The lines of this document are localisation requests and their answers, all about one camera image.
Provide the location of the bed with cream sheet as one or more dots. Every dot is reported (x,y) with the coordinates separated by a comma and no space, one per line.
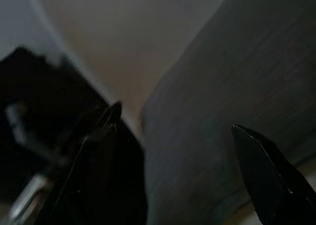
(123,37)

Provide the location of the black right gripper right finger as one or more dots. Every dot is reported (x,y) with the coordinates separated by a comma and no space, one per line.
(269,185)

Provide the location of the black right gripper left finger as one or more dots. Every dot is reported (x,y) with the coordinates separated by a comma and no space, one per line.
(106,175)

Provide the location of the grey pillow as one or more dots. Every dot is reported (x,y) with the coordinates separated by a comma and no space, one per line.
(222,86)

